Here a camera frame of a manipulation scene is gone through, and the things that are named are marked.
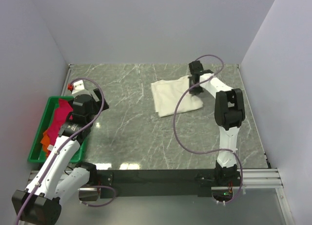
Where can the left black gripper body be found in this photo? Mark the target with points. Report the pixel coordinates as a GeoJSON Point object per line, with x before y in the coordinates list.
{"type": "Point", "coordinates": [97, 105]}

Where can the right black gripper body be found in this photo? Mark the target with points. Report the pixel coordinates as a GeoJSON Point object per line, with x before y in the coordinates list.
{"type": "Point", "coordinates": [196, 90]}

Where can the white t shirt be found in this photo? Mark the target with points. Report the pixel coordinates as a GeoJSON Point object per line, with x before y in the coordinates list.
{"type": "Point", "coordinates": [168, 97]}

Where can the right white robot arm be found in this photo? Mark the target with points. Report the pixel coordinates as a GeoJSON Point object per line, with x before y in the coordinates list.
{"type": "Point", "coordinates": [229, 113]}

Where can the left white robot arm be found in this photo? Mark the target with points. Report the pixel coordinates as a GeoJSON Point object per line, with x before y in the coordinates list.
{"type": "Point", "coordinates": [42, 200]}

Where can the magenta t shirt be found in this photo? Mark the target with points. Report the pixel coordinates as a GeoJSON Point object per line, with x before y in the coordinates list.
{"type": "Point", "coordinates": [60, 109]}

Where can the orange t shirt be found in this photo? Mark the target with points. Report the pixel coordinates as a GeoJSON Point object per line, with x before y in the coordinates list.
{"type": "Point", "coordinates": [45, 141]}

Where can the green plastic bin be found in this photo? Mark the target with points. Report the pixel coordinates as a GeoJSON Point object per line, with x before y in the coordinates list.
{"type": "Point", "coordinates": [37, 155]}

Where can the black base beam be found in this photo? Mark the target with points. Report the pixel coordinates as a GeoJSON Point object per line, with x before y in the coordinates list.
{"type": "Point", "coordinates": [164, 182]}

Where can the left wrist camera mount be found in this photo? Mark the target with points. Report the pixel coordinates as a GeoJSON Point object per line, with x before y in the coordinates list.
{"type": "Point", "coordinates": [77, 88]}

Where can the aluminium frame rail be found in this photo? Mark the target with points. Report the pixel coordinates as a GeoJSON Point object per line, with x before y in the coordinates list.
{"type": "Point", "coordinates": [251, 179]}

